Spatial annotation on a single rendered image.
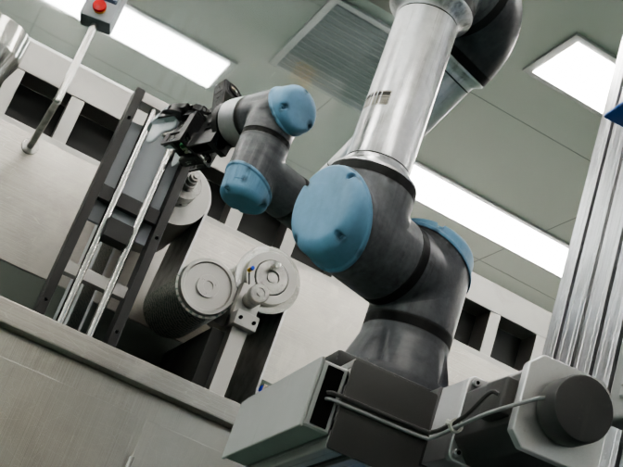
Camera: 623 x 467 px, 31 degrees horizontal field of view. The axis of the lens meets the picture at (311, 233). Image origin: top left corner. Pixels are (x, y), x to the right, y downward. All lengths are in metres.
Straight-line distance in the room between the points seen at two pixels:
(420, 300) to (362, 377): 0.37
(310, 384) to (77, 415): 0.94
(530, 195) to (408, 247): 3.62
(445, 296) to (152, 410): 0.72
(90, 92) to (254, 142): 1.17
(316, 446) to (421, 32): 0.64
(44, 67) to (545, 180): 2.64
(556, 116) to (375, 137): 3.03
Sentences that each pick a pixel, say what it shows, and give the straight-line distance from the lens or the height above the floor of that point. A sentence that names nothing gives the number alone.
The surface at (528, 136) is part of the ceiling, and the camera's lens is 4.58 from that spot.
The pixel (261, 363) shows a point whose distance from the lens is 2.38.
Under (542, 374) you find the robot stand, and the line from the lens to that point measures 1.00.
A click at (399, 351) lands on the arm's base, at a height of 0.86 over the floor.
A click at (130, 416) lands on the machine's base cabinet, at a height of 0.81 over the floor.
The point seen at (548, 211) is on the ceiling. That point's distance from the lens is 5.08.
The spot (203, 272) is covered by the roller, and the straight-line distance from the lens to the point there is 2.34.
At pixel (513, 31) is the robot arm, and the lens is 1.64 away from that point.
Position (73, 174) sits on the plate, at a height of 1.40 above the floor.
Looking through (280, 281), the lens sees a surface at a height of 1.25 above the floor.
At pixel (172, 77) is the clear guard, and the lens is 2.79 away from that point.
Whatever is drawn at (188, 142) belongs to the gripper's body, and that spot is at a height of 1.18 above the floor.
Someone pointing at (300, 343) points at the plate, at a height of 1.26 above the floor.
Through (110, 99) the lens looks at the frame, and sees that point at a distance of 2.76.
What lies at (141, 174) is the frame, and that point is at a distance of 2.24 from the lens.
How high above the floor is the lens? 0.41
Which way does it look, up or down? 24 degrees up
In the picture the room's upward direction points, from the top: 20 degrees clockwise
